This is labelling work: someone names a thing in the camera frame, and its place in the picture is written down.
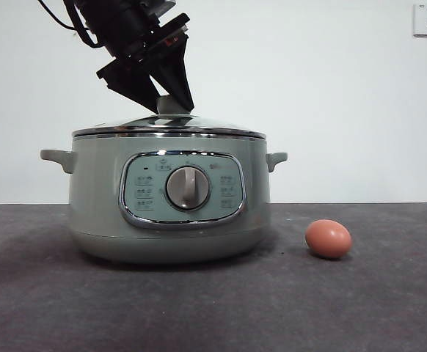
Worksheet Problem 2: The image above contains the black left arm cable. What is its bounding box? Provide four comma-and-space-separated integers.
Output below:
37, 0, 103, 49

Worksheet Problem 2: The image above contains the glass lid with green knob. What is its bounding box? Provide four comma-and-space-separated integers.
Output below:
71, 95, 266, 139

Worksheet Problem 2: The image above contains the pale green electric cooking pot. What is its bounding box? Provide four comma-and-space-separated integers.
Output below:
40, 132, 288, 264

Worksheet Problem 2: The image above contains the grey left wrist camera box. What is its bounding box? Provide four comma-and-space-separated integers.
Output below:
139, 0, 177, 16

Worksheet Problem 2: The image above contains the brown egg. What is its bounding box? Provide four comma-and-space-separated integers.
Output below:
304, 219, 353, 260

